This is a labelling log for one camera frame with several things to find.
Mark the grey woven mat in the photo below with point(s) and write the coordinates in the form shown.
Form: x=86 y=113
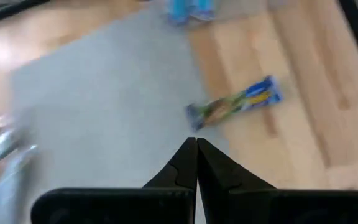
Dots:
x=110 y=93

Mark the dark blue granola bar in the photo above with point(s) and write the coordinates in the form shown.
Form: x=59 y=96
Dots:
x=235 y=102

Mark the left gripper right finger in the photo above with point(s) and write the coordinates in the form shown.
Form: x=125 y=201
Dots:
x=259 y=207

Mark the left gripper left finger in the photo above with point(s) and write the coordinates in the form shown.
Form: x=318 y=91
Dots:
x=135 y=205

